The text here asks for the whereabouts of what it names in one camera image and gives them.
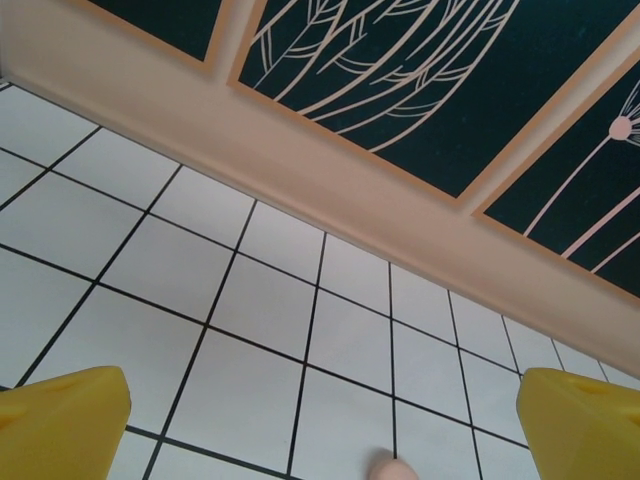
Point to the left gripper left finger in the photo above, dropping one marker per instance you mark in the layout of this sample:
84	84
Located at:
60	425

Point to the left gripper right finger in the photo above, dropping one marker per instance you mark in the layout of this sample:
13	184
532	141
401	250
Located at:
585	430

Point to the pink earbud charging case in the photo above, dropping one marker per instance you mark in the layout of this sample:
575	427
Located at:
392	470

